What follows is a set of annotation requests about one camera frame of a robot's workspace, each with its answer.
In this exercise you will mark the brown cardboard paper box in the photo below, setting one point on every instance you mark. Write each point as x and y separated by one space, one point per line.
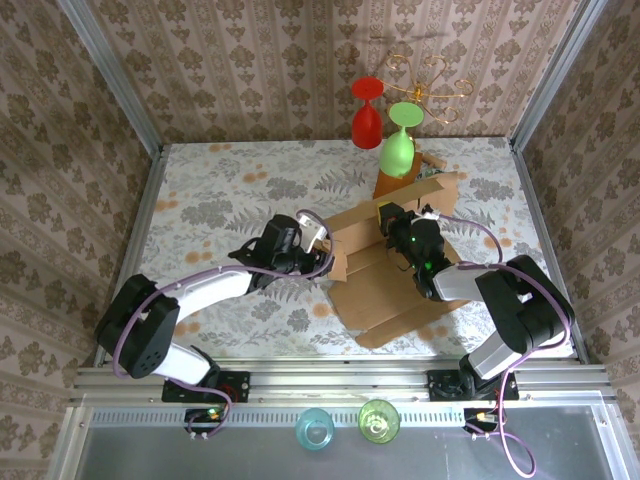
375 295

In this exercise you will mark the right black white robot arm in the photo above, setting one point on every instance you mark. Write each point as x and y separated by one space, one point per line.
520 310

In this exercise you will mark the orange-brown wooden rack base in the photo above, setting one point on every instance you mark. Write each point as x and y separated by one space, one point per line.
387 185

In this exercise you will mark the green plastic wine glass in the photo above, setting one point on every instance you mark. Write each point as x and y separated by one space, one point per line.
396 155

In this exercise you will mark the floral patterned table cover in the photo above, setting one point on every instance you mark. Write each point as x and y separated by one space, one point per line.
280 330

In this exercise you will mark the red plastic wine glass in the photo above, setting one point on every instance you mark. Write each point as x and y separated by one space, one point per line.
367 130

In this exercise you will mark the blue glass cup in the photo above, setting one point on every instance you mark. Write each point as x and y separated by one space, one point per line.
315 430

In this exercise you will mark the green glass cup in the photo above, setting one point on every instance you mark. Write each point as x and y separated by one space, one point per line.
378 421

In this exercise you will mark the right small circuit board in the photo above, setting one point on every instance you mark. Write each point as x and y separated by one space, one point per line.
475 417

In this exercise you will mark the small circuit board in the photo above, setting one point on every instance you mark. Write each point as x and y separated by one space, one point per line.
200 416
475 417

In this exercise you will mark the left small circuit board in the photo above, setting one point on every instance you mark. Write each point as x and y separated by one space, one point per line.
200 416

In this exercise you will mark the grey metal tray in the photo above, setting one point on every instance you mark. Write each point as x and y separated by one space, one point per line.
250 460

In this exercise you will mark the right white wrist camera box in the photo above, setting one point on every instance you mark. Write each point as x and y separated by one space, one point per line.
431 217

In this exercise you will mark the aluminium table side rail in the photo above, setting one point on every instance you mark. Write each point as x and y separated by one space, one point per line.
534 200
144 200

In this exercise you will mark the long aluminium mounting rail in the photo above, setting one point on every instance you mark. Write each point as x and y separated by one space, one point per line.
325 380

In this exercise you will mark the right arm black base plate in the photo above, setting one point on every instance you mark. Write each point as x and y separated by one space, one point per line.
440 387

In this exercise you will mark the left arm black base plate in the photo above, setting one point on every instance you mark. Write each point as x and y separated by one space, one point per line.
235 387

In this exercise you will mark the aluminium frame post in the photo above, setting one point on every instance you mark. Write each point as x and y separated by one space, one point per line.
118 75
556 75

